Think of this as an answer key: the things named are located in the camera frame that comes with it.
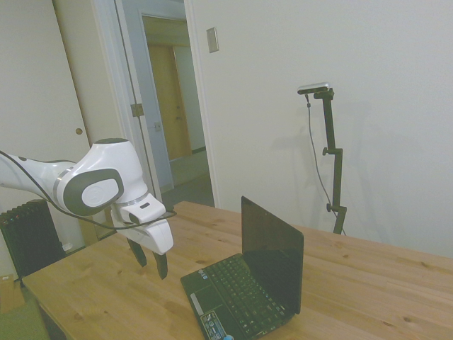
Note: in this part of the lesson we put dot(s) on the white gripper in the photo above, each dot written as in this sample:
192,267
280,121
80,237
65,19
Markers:
159,237

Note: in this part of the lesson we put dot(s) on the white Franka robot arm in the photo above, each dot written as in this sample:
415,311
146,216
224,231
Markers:
106,159

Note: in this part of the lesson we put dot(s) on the black laptop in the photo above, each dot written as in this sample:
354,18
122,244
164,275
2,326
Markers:
272,248

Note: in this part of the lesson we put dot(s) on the small blue object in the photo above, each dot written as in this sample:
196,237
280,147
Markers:
228,337

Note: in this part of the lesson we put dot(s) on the black radiator heater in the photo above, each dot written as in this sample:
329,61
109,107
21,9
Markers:
28,233

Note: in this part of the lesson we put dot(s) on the brass door latch plate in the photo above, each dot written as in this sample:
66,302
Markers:
157,125

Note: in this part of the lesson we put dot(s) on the cardboard box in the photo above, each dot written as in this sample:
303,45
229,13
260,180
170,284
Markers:
8,294

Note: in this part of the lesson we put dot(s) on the round closet door knob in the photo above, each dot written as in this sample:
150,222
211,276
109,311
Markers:
79,131

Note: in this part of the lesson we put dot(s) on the brass door hinge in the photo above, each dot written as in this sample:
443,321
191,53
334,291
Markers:
136,110

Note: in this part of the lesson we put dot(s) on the wooden hallway door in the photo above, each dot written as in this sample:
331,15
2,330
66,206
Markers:
166,106

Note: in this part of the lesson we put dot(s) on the white open door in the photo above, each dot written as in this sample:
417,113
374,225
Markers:
136,60

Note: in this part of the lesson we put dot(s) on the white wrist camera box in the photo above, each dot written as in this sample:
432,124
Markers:
141,209

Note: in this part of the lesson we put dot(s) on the black camera stand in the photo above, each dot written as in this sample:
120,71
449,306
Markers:
334,156

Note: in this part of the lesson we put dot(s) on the metal wall switch plate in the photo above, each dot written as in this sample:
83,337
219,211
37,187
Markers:
212,39

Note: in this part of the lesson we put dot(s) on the silver camera on stand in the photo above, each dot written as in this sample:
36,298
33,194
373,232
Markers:
315,87

